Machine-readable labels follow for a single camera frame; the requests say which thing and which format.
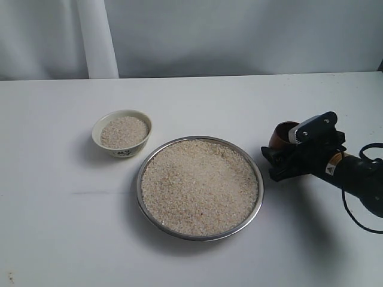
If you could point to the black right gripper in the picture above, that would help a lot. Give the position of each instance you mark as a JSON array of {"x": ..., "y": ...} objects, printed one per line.
[{"x": 322, "y": 156}]

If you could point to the brown wooden cup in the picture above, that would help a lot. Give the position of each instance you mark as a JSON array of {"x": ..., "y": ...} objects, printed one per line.
[{"x": 279, "y": 139}]

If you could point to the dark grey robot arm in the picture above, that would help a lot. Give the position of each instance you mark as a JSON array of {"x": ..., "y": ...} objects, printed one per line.
[{"x": 364, "y": 181}]

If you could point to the rice in metal tray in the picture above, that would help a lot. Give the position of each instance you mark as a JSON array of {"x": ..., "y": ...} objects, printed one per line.
[{"x": 199, "y": 186}]

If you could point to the white rice grains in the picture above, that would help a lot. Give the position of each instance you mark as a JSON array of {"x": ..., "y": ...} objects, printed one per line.
[{"x": 124, "y": 132}]

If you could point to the cream ceramic rice bowl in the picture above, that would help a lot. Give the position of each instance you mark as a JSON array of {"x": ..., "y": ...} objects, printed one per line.
[{"x": 125, "y": 152}]

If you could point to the round metal tray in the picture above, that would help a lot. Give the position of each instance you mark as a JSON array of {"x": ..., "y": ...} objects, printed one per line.
[{"x": 143, "y": 206}]

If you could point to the white backdrop curtain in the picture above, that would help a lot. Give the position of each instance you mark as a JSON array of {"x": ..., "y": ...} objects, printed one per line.
[{"x": 45, "y": 40}]

